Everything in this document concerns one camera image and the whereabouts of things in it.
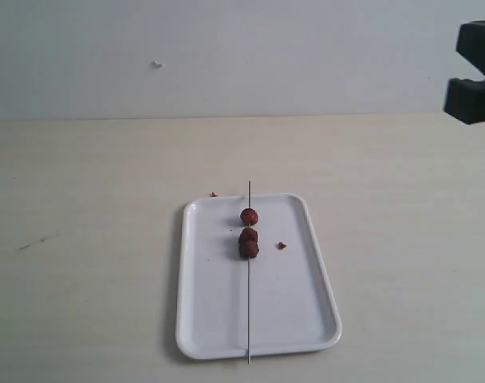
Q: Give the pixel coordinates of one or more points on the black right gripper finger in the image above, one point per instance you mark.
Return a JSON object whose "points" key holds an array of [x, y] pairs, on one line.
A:
{"points": [[465, 100], [471, 44]]}

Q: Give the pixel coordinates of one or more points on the thin metal skewer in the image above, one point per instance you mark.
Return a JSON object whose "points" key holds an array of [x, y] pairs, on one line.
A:
{"points": [[248, 288]]}

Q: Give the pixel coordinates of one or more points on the dark red fruit ball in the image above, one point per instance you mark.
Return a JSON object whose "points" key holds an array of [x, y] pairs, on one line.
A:
{"points": [[249, 216], [248, 234], [248, 249]]}

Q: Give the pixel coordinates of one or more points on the white rectangular plastic tray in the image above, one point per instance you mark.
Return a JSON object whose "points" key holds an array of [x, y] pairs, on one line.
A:
{"points": [[293, 309]]}

